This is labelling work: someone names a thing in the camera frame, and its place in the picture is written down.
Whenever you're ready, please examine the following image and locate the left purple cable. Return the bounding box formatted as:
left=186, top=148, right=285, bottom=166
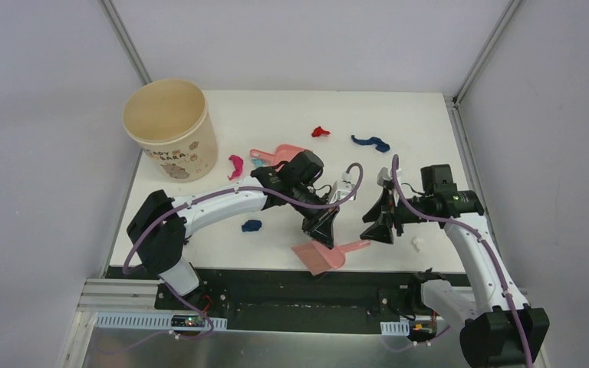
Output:
left=90, top=162, right=364, bottom=357

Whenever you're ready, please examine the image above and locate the left aluminium frame post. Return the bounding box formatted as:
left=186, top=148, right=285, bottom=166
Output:
left=98, top=0, right=153, bottom=85

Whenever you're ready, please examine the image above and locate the right aluminium frame post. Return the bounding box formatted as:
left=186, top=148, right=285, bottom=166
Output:
left=452, top=0, right=525, bottom=108

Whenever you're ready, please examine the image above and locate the magenta paper scrap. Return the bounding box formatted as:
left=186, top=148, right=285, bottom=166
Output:
left=228, top=155, right=244, bottom=181

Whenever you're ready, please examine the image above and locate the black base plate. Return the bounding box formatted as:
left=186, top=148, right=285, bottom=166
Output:
left=104, top=266, right=471, bottom=335

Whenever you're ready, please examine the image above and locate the long blue paper scrap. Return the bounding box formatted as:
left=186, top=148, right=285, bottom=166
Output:
left=350, top=135, right=391, bottom=153

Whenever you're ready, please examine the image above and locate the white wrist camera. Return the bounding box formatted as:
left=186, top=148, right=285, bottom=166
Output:
left=328, top=172, right=356, bottom=203
left=377, top=167, right=403, bottom=190

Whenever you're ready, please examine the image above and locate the pink plastic dustpan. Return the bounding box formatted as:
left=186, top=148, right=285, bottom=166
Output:
left=249, top=144, right=305, bottom=166

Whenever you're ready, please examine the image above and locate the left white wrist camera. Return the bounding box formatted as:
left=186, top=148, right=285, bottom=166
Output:
left=328, top=172, right=356, bottom=203

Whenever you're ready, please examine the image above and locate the aluminium frame post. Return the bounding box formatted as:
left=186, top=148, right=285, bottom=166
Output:
left=452, top=0, right=525, bottom=108
left=98, top=0, right=153, bottom=85

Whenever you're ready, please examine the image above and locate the purple cable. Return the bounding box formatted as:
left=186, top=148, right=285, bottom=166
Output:
left=380, top=154, right=535, bottom=368
left=90, top=162, right=364, bottom=357

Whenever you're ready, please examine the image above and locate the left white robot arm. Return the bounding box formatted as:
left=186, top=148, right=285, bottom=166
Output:
left=126, top=150, right=338, bottom=311

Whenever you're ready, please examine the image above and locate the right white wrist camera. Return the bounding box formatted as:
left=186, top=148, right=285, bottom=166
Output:
left=377, top=167, right=403, bottom=190

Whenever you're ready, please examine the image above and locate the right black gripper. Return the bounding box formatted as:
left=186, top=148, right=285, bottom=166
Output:
left=360, top=186, right=436, bottom=245

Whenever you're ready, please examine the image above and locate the red paper scrap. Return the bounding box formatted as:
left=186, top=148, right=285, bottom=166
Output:
left=311, top=126, right=331, bottom=138

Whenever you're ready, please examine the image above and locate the aluminium front rail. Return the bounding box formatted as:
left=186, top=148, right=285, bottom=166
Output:
left=77, top=278, right=535, bottom=322

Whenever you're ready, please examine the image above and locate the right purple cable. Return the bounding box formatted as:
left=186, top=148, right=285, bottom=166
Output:
left=380, top=154, right=535, bottom=368

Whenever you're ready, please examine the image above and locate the pink hand brush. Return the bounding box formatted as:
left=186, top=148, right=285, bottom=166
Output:
left=291, top=240, right=371, bottom=276

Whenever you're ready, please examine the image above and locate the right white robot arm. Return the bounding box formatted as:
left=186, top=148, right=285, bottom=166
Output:
left=360, top=164, right=550, bottom=367

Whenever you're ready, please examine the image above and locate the white paper scrap right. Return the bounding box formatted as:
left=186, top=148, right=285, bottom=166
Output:
left=411, top=237, right=424, bottom=253

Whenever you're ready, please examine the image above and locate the beige paper bucket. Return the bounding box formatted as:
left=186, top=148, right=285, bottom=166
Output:
left=123, top=79, right=219, bottom=182

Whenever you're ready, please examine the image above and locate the dark blue paper ball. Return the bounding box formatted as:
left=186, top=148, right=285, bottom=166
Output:
left=241, top=219, right=262, bottom=232

